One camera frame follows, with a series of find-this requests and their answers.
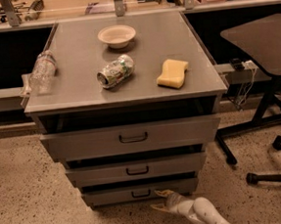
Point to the crushed soda can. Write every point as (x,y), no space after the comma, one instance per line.
(115,72)

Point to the grey metal post left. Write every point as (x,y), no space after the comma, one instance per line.
(10,12)

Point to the black office chair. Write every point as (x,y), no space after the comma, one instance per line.
(261,40)

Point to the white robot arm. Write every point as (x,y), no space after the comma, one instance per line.
(197,211)

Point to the grey metal post middle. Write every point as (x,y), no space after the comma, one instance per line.
(119,8)

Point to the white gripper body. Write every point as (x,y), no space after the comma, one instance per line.
(175,202)

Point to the grey metal drawer cabinet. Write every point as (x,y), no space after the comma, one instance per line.
(77,101)

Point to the grey middle drawer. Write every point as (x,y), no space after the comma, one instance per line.
(136,169)

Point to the grey power strip with cables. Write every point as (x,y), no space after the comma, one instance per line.
(243,75)

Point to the grey top drawer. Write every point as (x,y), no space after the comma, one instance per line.
(132,138)

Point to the black handheld tool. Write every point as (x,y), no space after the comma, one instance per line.
(33,12)

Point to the clear plastic water bottle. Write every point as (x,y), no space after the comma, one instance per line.
(43,73)

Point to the grey bottom drawer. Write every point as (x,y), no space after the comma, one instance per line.
(139,192)

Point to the white paper bowl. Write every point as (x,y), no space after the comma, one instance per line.
(117,36)

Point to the yellow sponge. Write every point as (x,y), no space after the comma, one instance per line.
(172,73)

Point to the grey drawer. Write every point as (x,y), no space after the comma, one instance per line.
(136,169)
(132,138)
(139,192)

